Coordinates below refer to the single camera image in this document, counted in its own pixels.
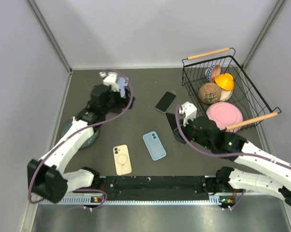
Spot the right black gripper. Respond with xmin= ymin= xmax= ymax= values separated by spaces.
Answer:
xmin=175 ymin=115 xmax=213 ymax=150

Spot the lavender purple phone case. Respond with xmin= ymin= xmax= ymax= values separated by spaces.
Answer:
xmin=118 ymin=77 xmax=129 ymax=98

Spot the light blue phone case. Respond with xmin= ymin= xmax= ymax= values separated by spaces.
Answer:
xmin=143 ymin=131 xmax=167 ymax=161

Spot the silver edged black phone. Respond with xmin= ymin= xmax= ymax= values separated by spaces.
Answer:
xmin=155 ymin=91 xmax=176 ymax=113

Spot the cream white phone case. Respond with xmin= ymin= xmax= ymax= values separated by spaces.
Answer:
xmin=113 ymin=145 xmax=132 ymax=175

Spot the purple edged black phone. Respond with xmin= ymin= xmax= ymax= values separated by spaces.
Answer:
xmin=109 ymin=108 xmax=122 ymax=115

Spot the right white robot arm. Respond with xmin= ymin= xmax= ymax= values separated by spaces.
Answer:
xmin=167 ymin=114 xmax=291 ymax=206

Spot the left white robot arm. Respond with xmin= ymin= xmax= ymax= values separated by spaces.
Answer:
xmin=27 ymin=82 xmax=135 ymax=204

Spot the pink plate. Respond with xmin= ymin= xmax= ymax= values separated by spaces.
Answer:
xmin=206 ymin=102 xmax=243 ymax=130

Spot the brown patterned bowl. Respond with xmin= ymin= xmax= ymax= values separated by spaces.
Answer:
xmin=198 ymin=83 xmax=221 ymax=104

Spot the teal ceramic plate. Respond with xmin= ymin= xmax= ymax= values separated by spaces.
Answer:
xmin=60 ymin=117 xmax=100 ymax=149

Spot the white cream bowl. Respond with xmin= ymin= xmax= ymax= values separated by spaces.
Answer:
xmin=219 ymin=89 xmax=233 ymax=102

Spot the blue patterned bowl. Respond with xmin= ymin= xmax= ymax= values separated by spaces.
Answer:
xmin=205 ymin=65 xmax=215 ymax=82

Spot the yellow bowl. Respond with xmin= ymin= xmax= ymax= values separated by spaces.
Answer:
xmin=215 ymin=73 xmax=234 ymax=91

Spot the red patterned shell dish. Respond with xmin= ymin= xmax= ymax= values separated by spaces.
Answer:
xmin=210 ymin=65 xmax=221 ymax=83

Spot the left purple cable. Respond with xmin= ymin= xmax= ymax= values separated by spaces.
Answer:
xmin=27 ymin=69 xmax=136 ymax=203

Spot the purple cable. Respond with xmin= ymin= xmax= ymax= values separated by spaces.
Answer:
xmin=175 ymin=105 xmax=291 ymax=174
xmin=27 ymin=69 xmax=136 ymax=203

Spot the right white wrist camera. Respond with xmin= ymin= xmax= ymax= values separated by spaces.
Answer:
xmin=178 ymin=101 xmax=197 ymax=127

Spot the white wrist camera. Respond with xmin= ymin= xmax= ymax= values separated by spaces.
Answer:
xmin=178 ymin=101 xmax=197 ymax=127
xmin=99 ymin=72 xmax=120 ymax=92

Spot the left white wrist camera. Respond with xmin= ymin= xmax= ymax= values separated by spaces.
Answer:
xmin=99 ymin=72 xmax=120 ymax=92

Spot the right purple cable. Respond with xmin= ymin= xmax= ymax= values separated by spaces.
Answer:
xmin=175 ymin=105 xmax=291 ymax=174

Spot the grey slotted cable duct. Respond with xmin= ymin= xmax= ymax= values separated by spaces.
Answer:
xmin=39 ymin=194 xmax=233 ymax=206

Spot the black wire basket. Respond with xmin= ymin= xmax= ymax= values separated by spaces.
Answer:
xmin=182 ymin=47 xmax=281 ymax=120

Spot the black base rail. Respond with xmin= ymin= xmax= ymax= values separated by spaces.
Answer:
xmin=73 ymin=175 xmax=245 ymax=201

